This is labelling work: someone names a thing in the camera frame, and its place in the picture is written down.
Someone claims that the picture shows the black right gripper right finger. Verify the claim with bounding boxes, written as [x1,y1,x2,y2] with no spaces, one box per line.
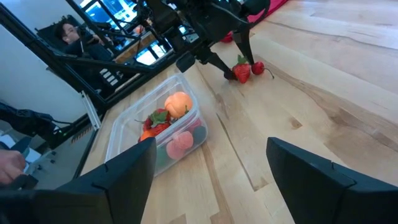
[266,136,398,224]

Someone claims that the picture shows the red folded cloth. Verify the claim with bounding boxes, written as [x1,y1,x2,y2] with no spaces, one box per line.
[247,0,290,23]

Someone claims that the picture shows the clear plastic tupperware container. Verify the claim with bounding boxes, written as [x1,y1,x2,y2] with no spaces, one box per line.
[104,73,208,177]

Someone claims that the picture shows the pink toy fruit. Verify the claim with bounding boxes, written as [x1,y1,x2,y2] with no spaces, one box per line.
[165,130,194,161]

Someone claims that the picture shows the orange toy peach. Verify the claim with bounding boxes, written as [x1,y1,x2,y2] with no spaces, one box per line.
[164,91,193,119]

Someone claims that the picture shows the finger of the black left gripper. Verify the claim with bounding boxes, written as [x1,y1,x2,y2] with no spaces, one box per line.
[198,49,238,81]
[233,27,256,66]

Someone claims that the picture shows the person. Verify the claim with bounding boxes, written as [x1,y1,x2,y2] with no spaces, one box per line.
[54,20,114,62]

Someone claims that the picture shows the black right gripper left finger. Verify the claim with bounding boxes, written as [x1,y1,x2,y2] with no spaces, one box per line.
[0,137,157,224]

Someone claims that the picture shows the red toy cherry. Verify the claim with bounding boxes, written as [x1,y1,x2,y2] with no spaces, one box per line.
[251,61,275,79]

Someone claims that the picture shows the black metal table frame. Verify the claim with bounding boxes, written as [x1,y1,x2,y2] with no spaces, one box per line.
[0,0,187,131]

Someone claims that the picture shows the person's hand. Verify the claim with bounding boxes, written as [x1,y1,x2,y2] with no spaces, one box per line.
[0,149,27,185]

